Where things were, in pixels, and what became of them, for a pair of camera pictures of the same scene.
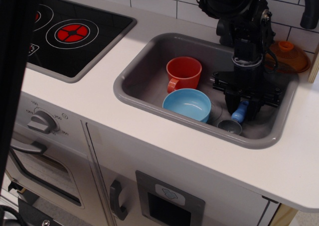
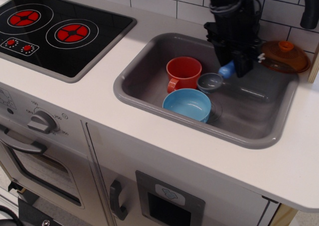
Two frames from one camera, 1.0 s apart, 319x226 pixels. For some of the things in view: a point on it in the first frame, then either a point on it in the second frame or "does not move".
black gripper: x=248 y=80 to x=238 y=31
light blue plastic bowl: x=190 y=102 does not move
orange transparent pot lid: x=290 y=58 does not move
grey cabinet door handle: x=120 y=211 does not move
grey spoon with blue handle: x=234 y=126 to x=210 y=82
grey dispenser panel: x=163 y=204 does not move
